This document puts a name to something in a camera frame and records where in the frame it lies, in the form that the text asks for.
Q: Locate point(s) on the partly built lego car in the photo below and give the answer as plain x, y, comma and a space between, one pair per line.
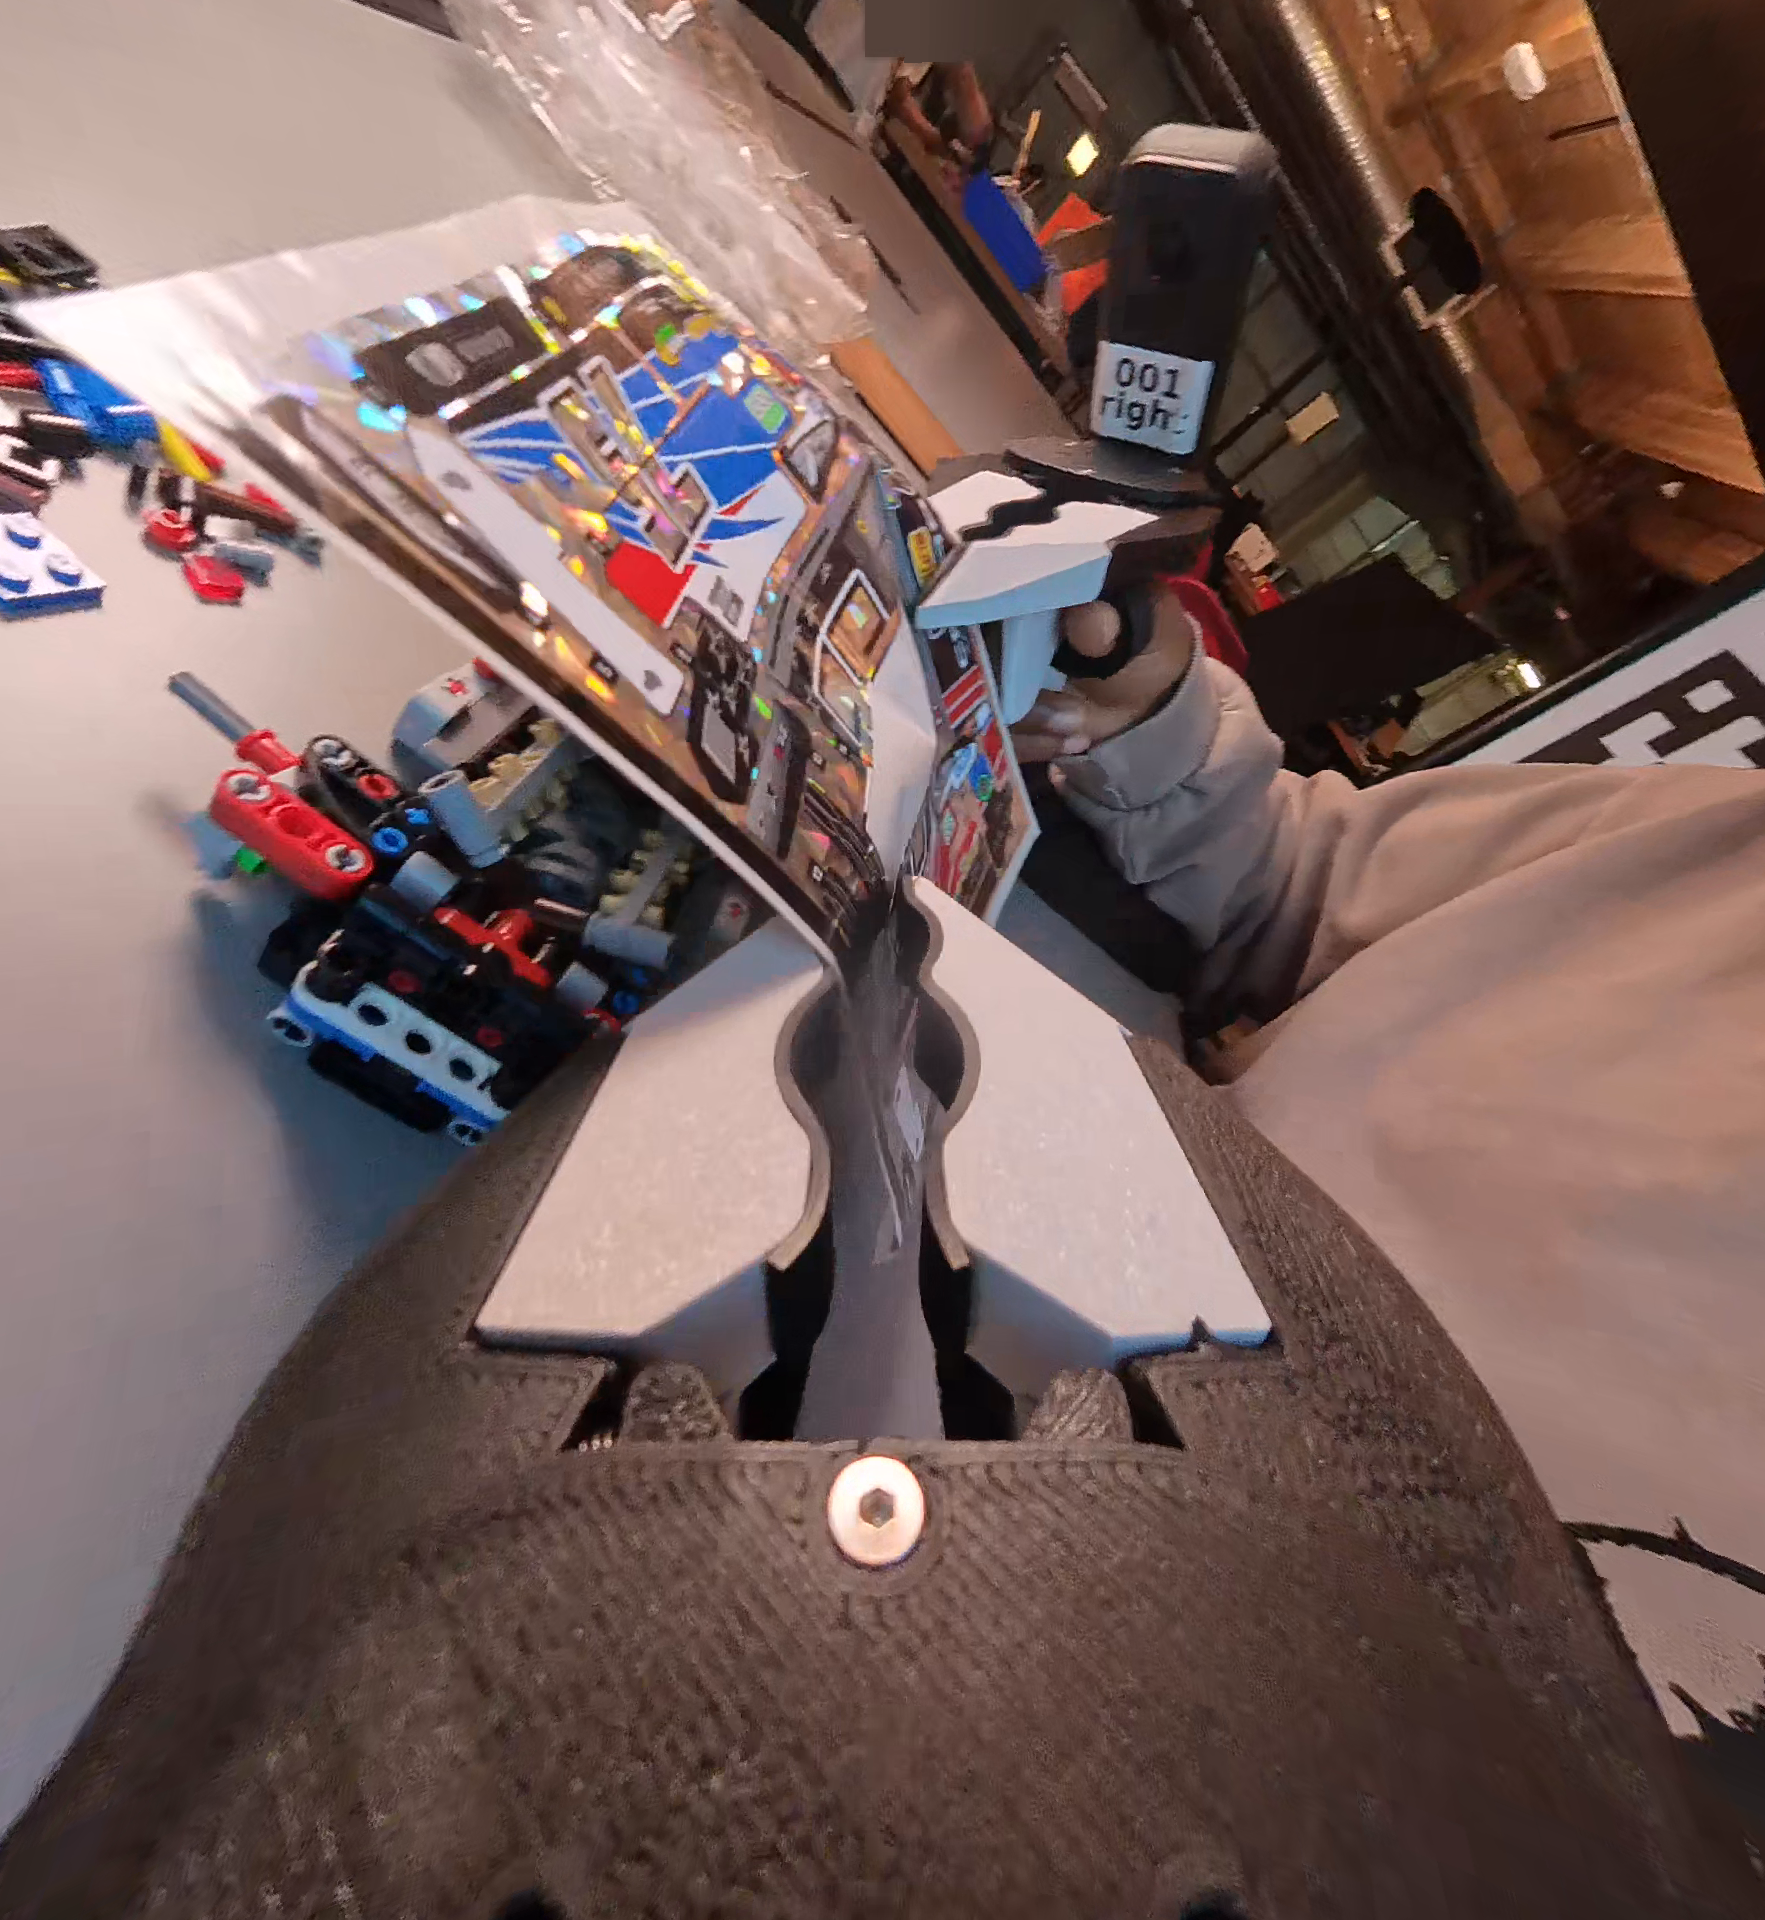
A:
449, 931

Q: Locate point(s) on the person's torso beige hoodie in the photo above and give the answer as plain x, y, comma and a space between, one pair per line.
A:
1572, 1125

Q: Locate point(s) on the silver ventilation duct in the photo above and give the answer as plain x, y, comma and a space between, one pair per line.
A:
1363, 180

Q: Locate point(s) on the clear plastic bags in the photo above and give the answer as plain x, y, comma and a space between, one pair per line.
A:
672, 134

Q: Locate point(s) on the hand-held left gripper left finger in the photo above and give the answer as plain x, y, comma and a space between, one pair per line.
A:
644, 1184

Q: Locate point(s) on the framed white sign black code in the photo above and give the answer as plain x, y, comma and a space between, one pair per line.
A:
1693, 705

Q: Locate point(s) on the holographic sticker sheet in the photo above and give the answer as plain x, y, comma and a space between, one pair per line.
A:
596, 495

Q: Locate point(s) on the blue lego plate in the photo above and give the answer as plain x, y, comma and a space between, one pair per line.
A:
14, 563

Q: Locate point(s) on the black lego brick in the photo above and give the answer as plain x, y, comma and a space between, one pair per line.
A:
42, 254

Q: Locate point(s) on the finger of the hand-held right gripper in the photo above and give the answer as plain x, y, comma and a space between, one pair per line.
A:
1032, 570
991, 498

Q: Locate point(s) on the pile of mixed lego bricks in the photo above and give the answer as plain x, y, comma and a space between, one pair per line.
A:
72, 405

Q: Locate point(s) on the person's right hand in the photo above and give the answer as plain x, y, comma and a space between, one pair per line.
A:
1138, 699

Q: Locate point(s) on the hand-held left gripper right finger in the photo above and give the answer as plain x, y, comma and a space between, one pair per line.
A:
1092, 1184

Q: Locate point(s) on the blue storage bin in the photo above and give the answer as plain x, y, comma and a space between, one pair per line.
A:
1005, 225

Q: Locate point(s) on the person's right forearm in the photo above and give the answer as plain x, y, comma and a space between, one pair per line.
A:
1244, 825

